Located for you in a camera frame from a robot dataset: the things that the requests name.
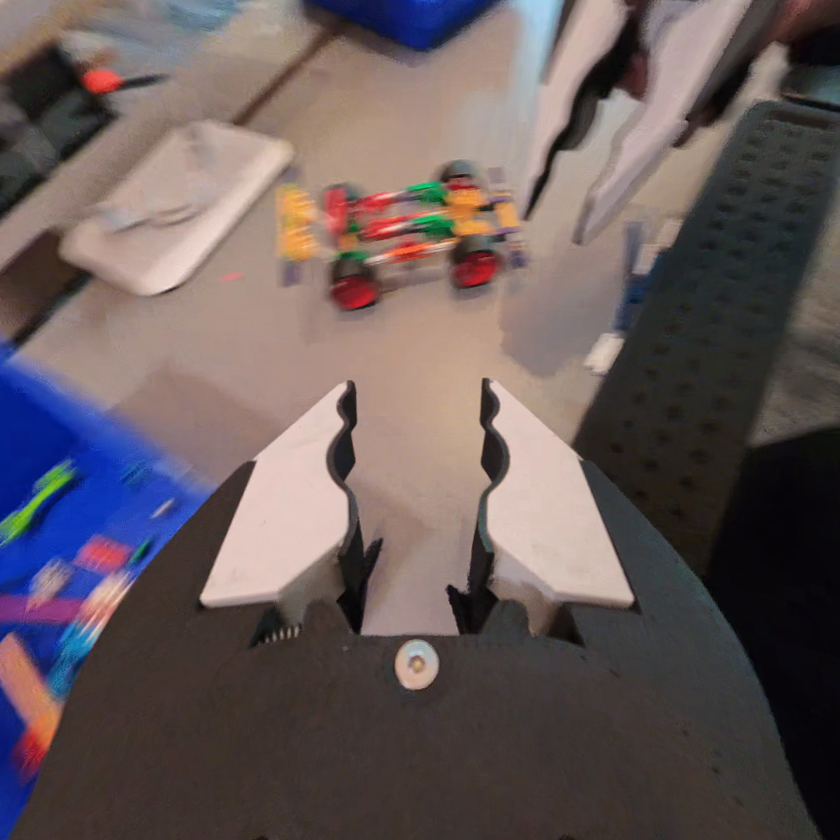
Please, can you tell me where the white document stand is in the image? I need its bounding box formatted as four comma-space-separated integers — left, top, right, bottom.
58, 119, 296, 298

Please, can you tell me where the orange black tool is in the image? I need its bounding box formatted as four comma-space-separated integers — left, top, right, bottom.
79, 67, 168, 95

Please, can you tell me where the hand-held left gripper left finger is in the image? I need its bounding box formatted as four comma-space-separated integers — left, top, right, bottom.
197, 381, 363, 634

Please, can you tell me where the black perforated panel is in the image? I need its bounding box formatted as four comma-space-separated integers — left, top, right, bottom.
573, 100, 840, 575

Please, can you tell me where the black wheel red hub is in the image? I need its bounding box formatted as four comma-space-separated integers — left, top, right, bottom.
449, 235, 504, 290
328, 255, 383, 312
438, 159, 492, 193

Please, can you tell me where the red and green toy model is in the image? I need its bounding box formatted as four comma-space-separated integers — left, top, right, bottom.
276, 159, 527, 312

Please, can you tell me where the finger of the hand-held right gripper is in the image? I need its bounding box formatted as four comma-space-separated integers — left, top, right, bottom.
523, 0, 644, 223
573, 0, 757, 247

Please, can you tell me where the blue rod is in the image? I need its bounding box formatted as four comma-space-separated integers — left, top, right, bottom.
613, 222, 660, 334

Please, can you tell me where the lime green double-ended connector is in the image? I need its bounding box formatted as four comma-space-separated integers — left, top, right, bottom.
0, 459, 78, 547

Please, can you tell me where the pair of white rods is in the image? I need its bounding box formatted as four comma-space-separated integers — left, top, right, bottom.
583, 331, 626, 376

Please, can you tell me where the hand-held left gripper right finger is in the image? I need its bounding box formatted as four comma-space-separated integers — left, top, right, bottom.
459, 378, 637, 636

